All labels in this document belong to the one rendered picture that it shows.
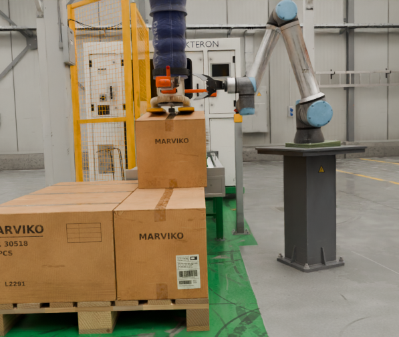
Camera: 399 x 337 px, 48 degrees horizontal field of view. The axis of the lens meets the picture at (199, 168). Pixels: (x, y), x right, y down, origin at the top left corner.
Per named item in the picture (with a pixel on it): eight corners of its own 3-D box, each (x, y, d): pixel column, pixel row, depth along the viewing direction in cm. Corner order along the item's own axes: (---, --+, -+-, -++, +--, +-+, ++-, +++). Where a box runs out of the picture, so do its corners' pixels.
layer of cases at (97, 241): (62, 239, 316) (59, 182, 313) (204, 235, 316) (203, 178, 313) (-21, 305, 197) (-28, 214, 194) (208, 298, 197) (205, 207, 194)
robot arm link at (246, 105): (252, 115, 272) (252, 93, 271) (256, 115, 261) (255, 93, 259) (237, 116, 272) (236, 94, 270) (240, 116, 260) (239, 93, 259)
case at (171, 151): (149, 168, 322) (146, 111, 314) (205, 167, 322) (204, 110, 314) (138, 189, 263) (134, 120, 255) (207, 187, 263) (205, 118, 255)
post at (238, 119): (236, 232, 386) (233, 114, 378) (244, 231, 386) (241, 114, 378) (236, 233, 379) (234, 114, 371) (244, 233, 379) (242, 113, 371)
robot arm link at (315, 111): (327, 121, 276) (291, 0, 265) (337, 122, 259) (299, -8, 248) (304, 130, 276) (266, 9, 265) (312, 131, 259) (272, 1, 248)
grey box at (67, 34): (70, 65, 398) (68, 31, 395) (76, 65, 398) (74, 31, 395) (63, 62, 378) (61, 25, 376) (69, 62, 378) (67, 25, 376)
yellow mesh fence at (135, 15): (149, 202, 561) (142, 29, 543) (157, 202, 561) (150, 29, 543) (136, 221, 445) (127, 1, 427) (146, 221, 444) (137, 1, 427)
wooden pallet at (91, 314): (63, 259, 318) (62, 239, 317) (206, 255, 317) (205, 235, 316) (-20, 337, 198) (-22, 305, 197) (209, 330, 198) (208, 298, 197)
